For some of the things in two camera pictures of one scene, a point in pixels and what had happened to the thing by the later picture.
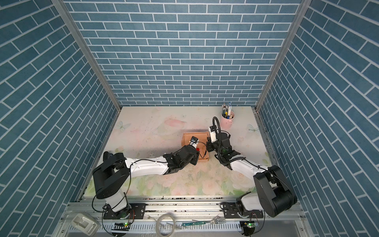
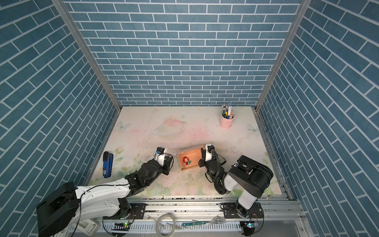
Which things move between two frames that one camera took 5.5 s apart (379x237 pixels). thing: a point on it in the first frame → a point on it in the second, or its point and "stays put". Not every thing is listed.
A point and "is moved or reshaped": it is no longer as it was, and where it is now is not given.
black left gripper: x=196 y=155 → x=167 y=166
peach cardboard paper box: x=202 y=137 is moved or reshaped
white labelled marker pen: x=230 y=109 stays put
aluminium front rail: x=183 y=210 stays put
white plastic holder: x=85 y=224 stays put
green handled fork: x=216 y=220 stays put
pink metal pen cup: x=225 y=123 stays put
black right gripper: x=209 y=143 → x=203 y=162
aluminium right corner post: x=297 y=17 stays put
